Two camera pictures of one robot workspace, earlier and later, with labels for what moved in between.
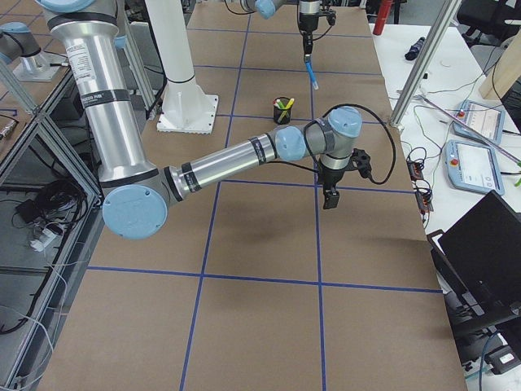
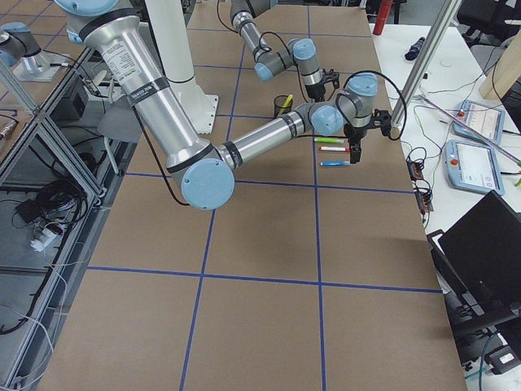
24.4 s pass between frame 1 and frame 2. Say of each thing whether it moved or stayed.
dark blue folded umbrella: stayed
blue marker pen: moved
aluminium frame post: stayed
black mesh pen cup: stayed
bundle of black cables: stayed
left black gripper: moved
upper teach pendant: stayed
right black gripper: moved
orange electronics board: stayed
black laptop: stayed
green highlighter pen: moved
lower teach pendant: stayed
